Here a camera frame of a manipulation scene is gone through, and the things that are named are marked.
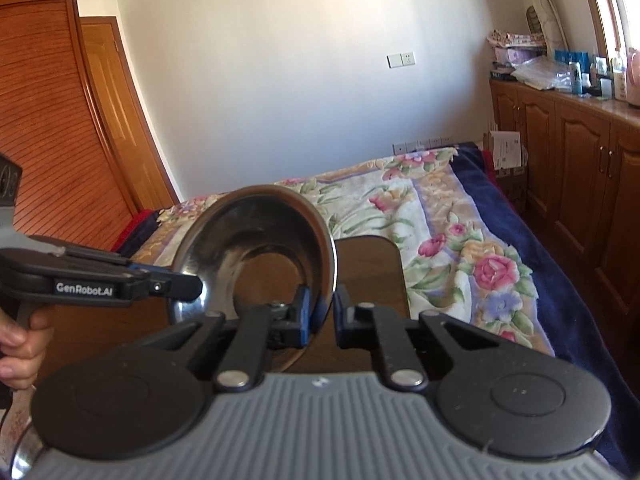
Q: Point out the floral bedspread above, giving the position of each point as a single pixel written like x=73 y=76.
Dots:
x=451 y=259

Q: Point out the clutter of bottles on counter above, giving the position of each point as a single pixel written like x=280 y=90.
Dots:
x=607 y=78

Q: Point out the white wall switch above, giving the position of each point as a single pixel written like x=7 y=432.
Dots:
x=400 y=60

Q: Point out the dark blue blanket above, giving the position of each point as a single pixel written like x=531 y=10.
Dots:
x=563 y=315

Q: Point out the folded floral cloth pile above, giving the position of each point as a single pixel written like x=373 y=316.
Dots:
x=511 y=50

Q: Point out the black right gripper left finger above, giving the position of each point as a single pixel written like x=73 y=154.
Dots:
x=237 y=351

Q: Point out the wooden louvered wardrobe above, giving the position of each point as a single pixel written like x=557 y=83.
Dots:
x=72 y=119

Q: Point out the white paper bag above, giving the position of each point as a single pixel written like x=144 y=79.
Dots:
x=506 y=149

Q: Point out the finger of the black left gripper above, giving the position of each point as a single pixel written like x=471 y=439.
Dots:
x=171 y=285

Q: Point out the person's left hand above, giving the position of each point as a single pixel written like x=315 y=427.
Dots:
x=24 y=349

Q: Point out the wooden cabinet row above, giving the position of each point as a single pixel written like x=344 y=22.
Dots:
x=583 y=182

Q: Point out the steel bowl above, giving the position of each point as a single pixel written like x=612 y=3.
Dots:
x=254 y=246

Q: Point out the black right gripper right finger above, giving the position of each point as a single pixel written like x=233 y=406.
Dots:
x=407 y=355

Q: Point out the wall socket strip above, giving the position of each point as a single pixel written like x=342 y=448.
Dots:
x=402 y=148

